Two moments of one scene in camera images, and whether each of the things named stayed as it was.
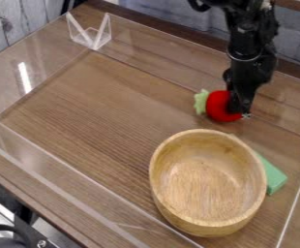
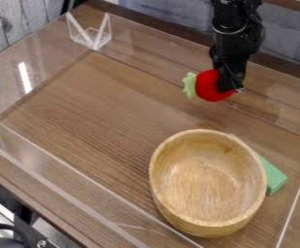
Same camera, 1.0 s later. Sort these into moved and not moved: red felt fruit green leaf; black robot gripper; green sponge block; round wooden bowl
Moved: black robot gripper; red felt fruit green leaf
Not moved: green sponge block; round wooden bowl
